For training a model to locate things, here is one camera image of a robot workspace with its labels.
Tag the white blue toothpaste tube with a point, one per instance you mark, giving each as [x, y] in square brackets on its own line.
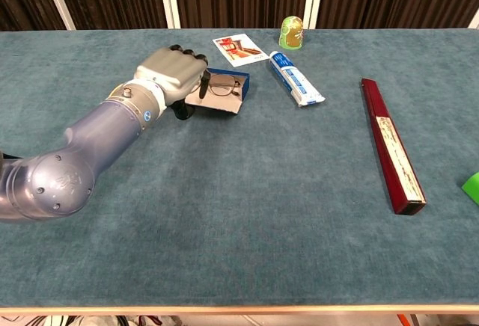
[293, 77]

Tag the teal table cloth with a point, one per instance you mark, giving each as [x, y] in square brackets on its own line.
[262, 210]

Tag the blue glasses case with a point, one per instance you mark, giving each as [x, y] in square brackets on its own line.
[219, 105]

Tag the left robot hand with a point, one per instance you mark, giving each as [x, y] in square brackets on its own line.
[176, 70]

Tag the thin-framed eyeglasses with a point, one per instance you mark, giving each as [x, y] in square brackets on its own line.
[221, 88]

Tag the dark red long box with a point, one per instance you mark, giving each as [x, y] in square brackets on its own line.
[378, 131]

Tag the green building block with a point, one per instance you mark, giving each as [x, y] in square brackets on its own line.
[472, 189]

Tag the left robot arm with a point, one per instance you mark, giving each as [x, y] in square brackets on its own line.
[75, 161]

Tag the photo card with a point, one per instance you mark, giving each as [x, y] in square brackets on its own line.
[239, 49]

